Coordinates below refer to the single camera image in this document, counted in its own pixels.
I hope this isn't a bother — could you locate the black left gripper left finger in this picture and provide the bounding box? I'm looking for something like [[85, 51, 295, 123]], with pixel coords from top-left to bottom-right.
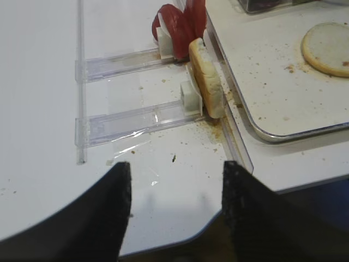
[[1, 162, 131, 261]]

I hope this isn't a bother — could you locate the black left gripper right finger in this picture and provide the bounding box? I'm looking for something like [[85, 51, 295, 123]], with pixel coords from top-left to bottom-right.
[[222, 161, 348, 261]]

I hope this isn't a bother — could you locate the white pusher block bread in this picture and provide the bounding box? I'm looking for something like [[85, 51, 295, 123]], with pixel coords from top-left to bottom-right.
[[180, 62, 203, 116]]

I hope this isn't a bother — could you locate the upright white bread slice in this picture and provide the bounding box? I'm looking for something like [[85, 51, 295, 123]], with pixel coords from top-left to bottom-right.
[[189, 38, 225, 119]]

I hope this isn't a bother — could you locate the round bread slice on tray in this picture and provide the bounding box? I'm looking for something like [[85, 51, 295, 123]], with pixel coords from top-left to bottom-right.
[[301, 22, 348, 78]]

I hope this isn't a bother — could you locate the white pusher block tomato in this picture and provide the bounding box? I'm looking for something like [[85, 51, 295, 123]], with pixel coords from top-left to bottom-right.
[[157, 13, 174, 59]]

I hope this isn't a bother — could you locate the right tomato slice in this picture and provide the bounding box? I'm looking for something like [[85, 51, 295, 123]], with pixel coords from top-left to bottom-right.
[[184, 0, 207, 38]]

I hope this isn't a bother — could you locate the clear channel lower left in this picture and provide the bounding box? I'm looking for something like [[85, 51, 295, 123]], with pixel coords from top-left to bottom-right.
[[75, 100, 208, 148]]

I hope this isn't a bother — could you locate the clear channel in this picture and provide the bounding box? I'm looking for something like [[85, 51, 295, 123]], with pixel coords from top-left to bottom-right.
[[75, 47, 177, 83], [75, 100, 208, 148]]

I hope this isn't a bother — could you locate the cream metal tray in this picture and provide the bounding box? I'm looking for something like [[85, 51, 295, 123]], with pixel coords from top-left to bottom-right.
[[206, 1, 348, 142]]

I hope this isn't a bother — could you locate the clear channel upper left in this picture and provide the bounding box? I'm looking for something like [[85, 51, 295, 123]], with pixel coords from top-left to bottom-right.
[[75, 47, 177, 83]]

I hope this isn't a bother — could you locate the clear plastic box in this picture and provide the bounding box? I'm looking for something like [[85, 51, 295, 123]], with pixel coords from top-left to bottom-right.
[[237, 0, 314, 14]]

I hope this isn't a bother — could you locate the clear rail left inner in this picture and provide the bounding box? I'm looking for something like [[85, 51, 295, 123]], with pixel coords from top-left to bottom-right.
[[203, 14, 254, 172]]

